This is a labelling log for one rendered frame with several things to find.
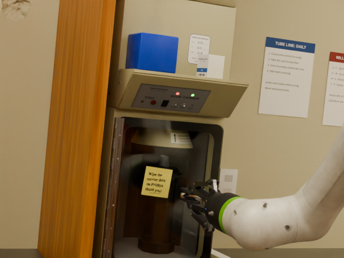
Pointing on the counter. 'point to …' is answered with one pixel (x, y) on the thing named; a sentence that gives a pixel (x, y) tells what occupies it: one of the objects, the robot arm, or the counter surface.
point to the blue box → (152, 52)
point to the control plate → (152, 91)
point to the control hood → (131, 87)
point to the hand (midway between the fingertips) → (189, 195)
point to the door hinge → (109, 183)
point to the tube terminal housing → (216, 35)
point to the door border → (113, 188)
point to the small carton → (210, 66)
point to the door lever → (189, 196)
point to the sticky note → (156, 181)
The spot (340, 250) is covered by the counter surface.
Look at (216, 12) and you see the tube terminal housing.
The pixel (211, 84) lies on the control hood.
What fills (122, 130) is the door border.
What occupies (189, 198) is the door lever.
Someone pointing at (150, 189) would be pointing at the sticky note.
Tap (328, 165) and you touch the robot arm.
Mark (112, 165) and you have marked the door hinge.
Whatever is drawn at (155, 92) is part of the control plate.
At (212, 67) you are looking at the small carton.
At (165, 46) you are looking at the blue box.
